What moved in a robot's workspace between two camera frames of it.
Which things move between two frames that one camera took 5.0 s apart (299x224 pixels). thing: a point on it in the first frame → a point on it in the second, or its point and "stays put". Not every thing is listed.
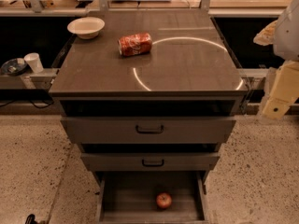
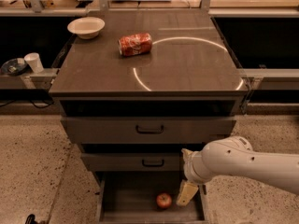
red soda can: [136, 44] stays put
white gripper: [288, 35] → [189, 168]
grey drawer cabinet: [154, 123] stays put
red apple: [163, 201] stays put
